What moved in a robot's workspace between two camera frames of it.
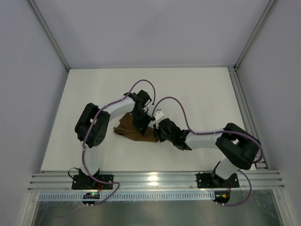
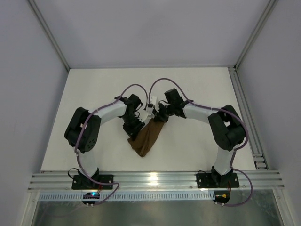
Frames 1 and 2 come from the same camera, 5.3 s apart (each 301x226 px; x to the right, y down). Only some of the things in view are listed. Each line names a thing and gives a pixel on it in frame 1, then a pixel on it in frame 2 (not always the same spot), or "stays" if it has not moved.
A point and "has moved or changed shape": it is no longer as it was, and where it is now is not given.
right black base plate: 205,181 stays
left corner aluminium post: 43,23 stays
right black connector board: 222,197 stays
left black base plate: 86,182 stays
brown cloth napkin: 128,128 has moved or changed shape
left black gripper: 143,121 -> 134,127
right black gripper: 160,133 -> 161,116
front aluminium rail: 156,181 stays
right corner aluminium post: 271,5 stays
